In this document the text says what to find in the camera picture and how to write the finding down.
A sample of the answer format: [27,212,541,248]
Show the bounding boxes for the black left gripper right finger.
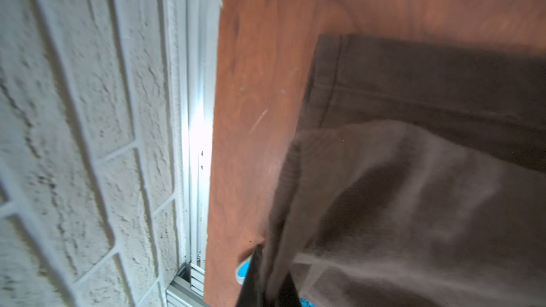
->
[277,272,301,307]

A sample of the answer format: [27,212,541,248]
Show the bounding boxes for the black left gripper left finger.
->
[235,244,266,307]

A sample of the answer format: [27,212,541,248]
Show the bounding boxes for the brown trousers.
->
[260,35,545,306]

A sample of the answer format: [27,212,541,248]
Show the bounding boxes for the blue grey work glove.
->
[235,258,314,306]

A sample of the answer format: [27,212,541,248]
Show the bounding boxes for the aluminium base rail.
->
[166,264,208,307]

